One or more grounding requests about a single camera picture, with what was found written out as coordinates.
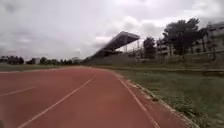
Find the grandstand with slanted roof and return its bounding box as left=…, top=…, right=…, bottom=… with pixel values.
left=83, top=30, right=142, bottom=66

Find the red running track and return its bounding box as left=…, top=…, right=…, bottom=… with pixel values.
left=0, top=65, right=194, bottom=128

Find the concrete kerb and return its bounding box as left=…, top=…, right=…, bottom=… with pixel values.
left=113, top=71, right=201, bottom=128

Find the row of dark trees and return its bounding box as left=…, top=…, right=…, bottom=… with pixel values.
left=142, top=17, right=218, bottom=60

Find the distant tree line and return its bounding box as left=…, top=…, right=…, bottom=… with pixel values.
left=0, top=55, right=84, bottom=66

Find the grass verge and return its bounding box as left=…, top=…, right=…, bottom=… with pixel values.
left=99, top=65, right=224, bottom=128

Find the grass infield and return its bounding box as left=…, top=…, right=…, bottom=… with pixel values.
left=0, top=63, right=81, bottom=72

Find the pale building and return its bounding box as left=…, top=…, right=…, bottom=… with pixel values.
left=156, top=21, right=224, bottom=62

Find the low concrete wall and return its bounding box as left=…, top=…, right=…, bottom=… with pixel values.
left=96, top=65, right=224, bottom=77

